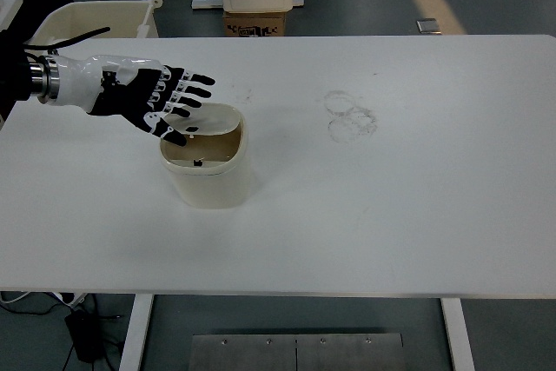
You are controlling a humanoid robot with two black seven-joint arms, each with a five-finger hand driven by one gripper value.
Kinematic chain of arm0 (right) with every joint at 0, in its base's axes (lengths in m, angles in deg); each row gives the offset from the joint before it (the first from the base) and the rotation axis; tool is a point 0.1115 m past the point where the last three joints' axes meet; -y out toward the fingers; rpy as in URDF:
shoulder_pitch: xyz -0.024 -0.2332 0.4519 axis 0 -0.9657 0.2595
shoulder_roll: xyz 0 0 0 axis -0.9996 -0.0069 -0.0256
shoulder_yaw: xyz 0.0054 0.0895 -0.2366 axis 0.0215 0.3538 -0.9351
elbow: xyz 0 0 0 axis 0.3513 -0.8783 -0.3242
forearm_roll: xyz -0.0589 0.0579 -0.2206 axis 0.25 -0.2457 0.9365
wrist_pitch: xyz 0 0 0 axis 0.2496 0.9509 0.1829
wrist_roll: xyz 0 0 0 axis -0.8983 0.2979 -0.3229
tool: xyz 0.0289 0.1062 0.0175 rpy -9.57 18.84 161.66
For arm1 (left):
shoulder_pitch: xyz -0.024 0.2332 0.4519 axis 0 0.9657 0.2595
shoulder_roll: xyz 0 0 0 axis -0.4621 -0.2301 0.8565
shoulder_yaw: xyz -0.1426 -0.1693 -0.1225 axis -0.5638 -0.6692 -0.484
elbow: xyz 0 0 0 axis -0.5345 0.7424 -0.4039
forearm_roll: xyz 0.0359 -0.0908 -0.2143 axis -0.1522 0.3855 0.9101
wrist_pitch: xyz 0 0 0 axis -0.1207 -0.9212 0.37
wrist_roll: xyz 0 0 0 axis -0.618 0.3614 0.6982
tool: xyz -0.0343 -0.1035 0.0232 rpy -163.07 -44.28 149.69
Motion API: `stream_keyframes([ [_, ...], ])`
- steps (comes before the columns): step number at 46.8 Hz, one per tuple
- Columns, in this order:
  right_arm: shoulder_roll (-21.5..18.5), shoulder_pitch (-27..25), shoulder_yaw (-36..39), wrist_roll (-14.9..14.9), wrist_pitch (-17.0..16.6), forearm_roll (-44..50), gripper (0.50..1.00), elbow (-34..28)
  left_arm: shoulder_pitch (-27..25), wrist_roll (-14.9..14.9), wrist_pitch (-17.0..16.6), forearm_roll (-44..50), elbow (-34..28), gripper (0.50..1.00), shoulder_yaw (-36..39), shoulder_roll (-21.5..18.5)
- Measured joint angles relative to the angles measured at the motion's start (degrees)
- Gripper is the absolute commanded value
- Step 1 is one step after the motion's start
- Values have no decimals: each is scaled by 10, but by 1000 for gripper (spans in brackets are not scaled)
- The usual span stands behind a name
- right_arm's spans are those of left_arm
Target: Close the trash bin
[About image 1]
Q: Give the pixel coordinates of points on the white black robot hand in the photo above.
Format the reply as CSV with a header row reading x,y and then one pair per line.
x,y
78,80

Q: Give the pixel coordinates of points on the small cream lidded trash bin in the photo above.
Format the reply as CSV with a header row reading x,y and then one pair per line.
x,y
208,188

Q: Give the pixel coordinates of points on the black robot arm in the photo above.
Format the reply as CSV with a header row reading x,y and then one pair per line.
x,y
17,75

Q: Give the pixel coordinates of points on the large cream plastic crate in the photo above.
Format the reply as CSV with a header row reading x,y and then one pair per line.
x,y
100,19

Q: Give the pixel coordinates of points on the white board edge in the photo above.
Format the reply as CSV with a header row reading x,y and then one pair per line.
x,y
8,8

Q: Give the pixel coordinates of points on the grey table foot bar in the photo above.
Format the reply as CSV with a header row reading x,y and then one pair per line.
x,y
206,3

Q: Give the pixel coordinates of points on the brown cardboard box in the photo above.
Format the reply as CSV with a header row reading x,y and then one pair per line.
x,y
254,19

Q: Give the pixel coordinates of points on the black power adapter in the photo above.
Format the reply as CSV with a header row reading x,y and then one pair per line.
x,y
84,336

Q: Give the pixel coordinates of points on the white table leg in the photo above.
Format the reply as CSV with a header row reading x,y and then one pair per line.
x,y
458,336
134,336

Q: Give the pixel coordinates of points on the grey metal plate with screws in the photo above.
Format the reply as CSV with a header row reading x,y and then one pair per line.
x,y
260,355

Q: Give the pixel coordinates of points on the small grey metal floor plate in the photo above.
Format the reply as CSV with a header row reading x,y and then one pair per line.
x,y
429,26

